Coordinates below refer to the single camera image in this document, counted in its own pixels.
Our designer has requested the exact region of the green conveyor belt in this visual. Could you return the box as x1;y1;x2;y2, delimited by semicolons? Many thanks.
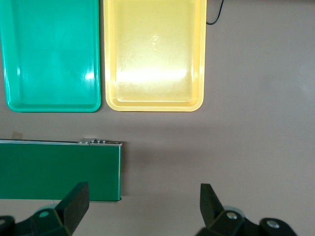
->
0;138;124;204

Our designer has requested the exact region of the yellow plastic tray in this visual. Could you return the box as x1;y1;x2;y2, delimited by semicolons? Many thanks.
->
102;0;207;113

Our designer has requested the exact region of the green plastic tray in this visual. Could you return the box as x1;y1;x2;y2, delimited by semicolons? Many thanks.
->
0;0;102;113

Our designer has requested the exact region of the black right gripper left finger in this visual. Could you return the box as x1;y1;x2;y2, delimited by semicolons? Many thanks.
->
0;181;90;236

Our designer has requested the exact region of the thin black cable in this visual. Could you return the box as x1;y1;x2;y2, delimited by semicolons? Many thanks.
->
206;0;224;25

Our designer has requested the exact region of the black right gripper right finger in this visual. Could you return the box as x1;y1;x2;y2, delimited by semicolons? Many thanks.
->
195;183;296;236

